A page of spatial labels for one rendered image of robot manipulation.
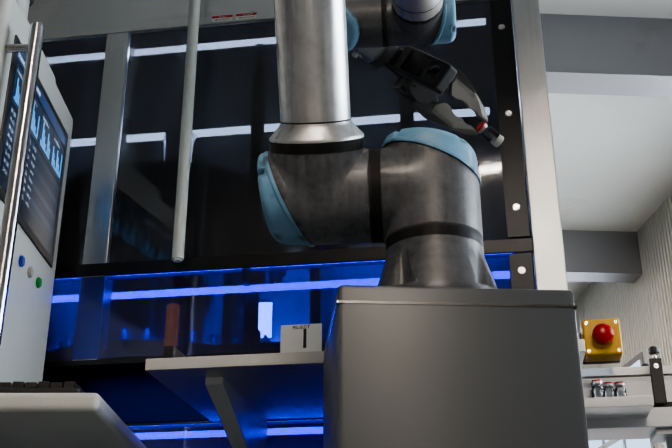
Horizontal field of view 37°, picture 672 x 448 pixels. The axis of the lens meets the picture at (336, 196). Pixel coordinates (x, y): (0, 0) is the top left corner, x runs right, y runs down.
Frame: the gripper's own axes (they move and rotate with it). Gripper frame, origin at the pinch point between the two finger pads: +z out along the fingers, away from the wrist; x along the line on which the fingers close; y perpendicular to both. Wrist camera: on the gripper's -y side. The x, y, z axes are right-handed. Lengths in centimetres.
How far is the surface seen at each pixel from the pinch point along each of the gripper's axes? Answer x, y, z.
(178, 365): 61, -1, -15
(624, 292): -52, 558, 343
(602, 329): 13, 14, 49
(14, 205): 58, 12, -51
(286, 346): 54, 36, 8
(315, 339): 49, 35, 11
